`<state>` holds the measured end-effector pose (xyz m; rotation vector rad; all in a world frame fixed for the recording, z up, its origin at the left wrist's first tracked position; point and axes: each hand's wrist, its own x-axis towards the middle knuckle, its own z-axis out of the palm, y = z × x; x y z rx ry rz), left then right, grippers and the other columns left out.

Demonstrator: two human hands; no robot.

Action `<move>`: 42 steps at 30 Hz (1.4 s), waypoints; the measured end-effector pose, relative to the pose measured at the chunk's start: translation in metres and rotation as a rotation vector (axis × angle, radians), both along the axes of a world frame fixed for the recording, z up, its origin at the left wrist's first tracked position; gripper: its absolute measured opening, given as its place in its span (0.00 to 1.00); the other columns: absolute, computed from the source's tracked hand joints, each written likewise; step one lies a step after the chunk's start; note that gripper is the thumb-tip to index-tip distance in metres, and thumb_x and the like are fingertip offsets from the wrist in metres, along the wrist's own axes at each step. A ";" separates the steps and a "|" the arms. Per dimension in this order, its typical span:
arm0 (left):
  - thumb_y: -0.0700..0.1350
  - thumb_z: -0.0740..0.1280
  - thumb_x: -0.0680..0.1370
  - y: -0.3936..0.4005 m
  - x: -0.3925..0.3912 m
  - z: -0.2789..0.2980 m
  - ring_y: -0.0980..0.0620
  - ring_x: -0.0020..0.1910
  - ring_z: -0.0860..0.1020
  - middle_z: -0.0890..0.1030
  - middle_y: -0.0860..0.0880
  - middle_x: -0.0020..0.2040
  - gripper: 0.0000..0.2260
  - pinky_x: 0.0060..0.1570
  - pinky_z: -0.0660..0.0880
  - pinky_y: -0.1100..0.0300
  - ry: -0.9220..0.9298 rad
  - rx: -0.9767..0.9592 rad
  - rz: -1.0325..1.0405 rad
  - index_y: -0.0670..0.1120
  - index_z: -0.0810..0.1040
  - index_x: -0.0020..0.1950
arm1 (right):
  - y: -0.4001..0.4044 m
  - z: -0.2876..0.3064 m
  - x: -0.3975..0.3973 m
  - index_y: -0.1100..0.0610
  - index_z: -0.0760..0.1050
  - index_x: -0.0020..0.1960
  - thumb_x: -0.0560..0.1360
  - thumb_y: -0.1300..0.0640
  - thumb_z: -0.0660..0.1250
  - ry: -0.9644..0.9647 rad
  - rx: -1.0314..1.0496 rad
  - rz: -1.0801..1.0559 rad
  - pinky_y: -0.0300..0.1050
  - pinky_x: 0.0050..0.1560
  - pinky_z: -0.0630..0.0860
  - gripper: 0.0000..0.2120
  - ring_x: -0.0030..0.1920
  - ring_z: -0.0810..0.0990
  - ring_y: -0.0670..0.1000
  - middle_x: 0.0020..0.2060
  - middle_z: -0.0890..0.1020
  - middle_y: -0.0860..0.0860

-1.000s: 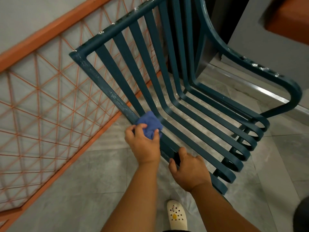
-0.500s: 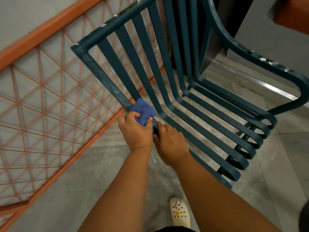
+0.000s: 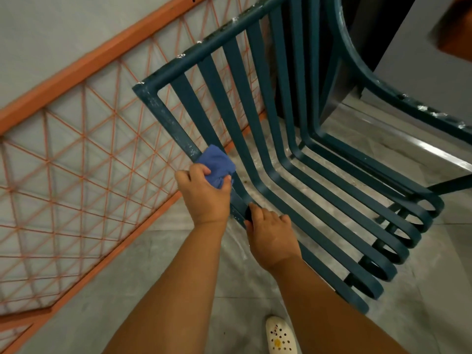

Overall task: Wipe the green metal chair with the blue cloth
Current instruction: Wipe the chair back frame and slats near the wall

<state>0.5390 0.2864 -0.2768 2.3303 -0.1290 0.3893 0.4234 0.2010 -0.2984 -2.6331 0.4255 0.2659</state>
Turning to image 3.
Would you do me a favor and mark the person's right hand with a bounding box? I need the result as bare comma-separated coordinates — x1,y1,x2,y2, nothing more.
244,202,303,273

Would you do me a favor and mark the orange cushioned bench grey base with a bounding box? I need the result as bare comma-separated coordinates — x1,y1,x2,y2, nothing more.
363,0,472,126

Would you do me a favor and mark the cream perforated clog shoe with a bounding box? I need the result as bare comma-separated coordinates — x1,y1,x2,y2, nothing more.
265,316,298,354

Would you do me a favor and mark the blue cleaning cloth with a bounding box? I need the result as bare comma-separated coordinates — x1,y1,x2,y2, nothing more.
195,144,236,190

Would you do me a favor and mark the orange lattice wall panel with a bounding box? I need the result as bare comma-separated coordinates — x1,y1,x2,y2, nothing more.
0,0,270,354

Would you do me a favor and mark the dark green metal chair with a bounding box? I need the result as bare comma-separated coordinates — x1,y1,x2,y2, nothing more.
132,0,472,316

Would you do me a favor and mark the person's left hand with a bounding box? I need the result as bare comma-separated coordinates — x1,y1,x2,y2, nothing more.
174,164,233,228

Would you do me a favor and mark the person's left forearm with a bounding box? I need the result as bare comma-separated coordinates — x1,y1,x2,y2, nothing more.
103,219,229,354

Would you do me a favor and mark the person's right forearm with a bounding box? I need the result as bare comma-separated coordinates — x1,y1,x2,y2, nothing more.
271,254,410,354

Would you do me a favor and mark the metal floor edge strip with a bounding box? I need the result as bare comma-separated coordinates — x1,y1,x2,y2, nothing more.
343,103,472,172

